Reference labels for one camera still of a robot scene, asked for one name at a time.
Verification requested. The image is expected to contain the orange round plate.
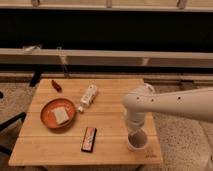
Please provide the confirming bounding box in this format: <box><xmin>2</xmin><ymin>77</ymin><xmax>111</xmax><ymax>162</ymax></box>
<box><xmin>40</xmin><ymin>98</ymin><xmax>76</xmax><ymax>129</ymax></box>

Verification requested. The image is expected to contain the white square sponge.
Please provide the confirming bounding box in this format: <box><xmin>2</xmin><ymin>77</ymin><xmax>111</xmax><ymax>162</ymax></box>
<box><xmin>53</xmin><ymin>107</ymin><xmax>69</xmax><ymax>124</ymax></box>

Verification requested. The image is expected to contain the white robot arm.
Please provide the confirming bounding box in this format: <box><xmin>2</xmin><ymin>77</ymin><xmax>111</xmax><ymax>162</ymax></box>
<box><xmin>123</xmin><ymin>83</ymin><xmax>213</xmax><ymax>133</ymax></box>

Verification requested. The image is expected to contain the white plastic bottle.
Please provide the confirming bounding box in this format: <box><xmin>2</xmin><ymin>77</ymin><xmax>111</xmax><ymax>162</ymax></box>
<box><xmin>78</xmin><ymin>84</ymin><xmax>98</xmax><ymax>113</ymax></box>

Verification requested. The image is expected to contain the black chair leg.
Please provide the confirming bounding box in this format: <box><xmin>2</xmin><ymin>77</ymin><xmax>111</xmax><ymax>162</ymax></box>
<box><xmin>0</xmin><ymin>112</ymin><xmax>26</xmax><ymax>131</ymax></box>

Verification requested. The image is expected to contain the wooden table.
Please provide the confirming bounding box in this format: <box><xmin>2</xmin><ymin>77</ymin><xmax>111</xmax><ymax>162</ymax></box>
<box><xmin>9</xmin><ymin>79</ymin><xmax>163</xmax><ymax>166</ymax></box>

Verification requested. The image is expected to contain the small red chili pepper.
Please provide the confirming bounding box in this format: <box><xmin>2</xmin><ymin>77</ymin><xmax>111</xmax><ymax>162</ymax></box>
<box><xmin>51</xmin><ymin>80</ymin><xmax>62</xmax><ymax>92</ymax></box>

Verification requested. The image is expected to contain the long grey bench rail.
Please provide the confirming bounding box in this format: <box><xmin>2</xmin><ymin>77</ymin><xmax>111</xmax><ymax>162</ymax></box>
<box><xmin>0</xmin><ymin>47</ymin><xmax>213</xmax><ymax>68</ymax></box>

